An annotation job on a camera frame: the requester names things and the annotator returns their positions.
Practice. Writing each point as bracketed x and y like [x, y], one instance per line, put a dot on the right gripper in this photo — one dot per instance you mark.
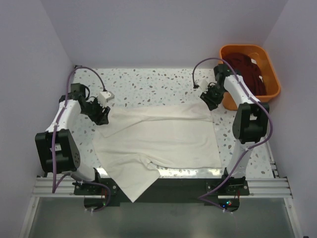
[212, 96]

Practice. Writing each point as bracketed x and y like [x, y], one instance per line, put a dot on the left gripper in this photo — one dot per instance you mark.
[99, 115]

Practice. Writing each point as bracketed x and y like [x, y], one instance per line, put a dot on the white t shirt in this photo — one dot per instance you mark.
[137, 141]

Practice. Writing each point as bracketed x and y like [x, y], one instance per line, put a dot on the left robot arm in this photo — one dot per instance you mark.
[57, 149]

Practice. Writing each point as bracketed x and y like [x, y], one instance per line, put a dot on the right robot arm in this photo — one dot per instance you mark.
[250, 122]

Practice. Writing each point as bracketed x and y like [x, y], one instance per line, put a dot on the dark red t shirt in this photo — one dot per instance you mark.
[250, 72]

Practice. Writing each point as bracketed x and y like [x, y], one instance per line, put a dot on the orange plastic basket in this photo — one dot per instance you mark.
[260, 57]

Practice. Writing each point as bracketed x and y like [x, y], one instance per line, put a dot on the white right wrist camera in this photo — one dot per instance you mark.
[201, 84]

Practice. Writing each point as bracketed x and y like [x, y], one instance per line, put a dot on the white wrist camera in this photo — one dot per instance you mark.
[104, 97]
[201, 84]

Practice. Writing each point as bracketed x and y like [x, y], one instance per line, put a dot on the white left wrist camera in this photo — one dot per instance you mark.
[104, 97]

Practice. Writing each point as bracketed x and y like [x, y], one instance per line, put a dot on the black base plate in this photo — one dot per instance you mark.
[165, 190]

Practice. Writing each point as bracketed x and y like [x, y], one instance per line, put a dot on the aluminium frame rail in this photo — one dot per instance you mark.
[170, 208]

